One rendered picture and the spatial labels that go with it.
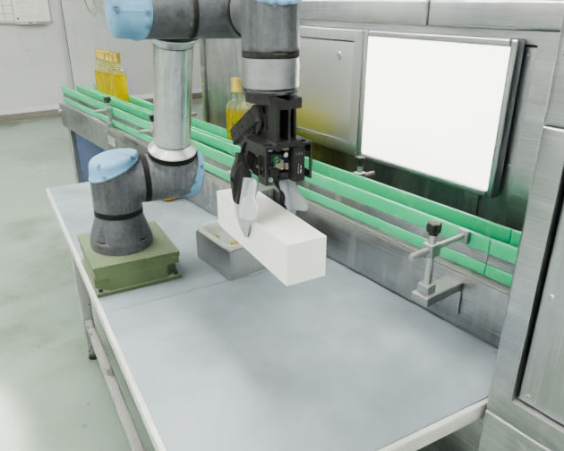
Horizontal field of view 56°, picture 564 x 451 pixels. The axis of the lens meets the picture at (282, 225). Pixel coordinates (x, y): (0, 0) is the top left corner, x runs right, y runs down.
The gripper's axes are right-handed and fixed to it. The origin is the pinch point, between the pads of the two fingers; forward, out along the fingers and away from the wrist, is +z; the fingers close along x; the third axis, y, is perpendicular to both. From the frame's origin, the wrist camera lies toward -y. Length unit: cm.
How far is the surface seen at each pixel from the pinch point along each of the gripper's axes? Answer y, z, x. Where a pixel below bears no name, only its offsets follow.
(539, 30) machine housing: -6, -25, 63
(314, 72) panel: -72, -11, 53
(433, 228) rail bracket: 0.5, 8.0, 34.4
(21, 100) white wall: -664, 84, -1
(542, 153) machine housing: 21.3, -11.8, 31.3
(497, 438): 23, 37, 32
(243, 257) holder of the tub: -42, 28, 15
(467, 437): -7, 80, 65
